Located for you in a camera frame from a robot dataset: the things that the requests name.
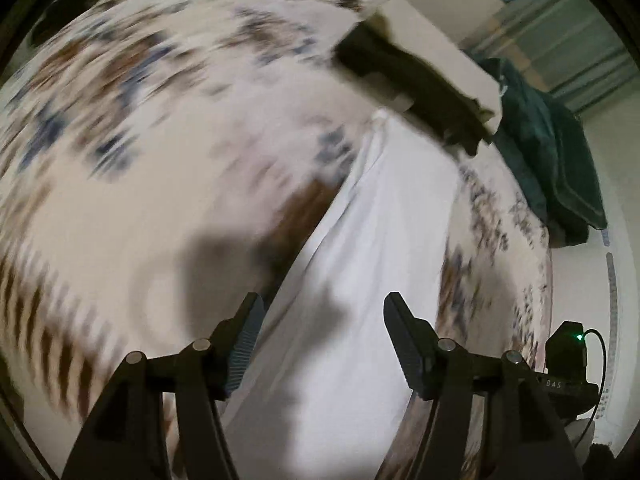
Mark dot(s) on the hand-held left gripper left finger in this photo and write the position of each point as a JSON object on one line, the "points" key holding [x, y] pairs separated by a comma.
{"points": [[244, 346]]}

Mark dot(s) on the printed blanket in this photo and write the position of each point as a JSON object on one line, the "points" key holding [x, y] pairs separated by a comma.
{"points": [[150, 160]]}

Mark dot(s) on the white garment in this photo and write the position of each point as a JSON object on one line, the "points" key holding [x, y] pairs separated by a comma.
{"points": [[375, 260]]}

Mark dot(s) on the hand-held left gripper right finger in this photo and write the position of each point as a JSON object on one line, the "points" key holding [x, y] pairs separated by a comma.
{"points": [[404, 355]]}

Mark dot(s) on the dark cloth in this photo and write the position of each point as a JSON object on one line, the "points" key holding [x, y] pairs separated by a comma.
{"points": [[415, 85]]}

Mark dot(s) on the dark green blanket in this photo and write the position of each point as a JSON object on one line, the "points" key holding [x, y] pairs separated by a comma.
{"points": [[540, 150]]}

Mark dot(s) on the pale green curtain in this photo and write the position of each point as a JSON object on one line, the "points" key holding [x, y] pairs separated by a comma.
{"points": [[570, 45]]}

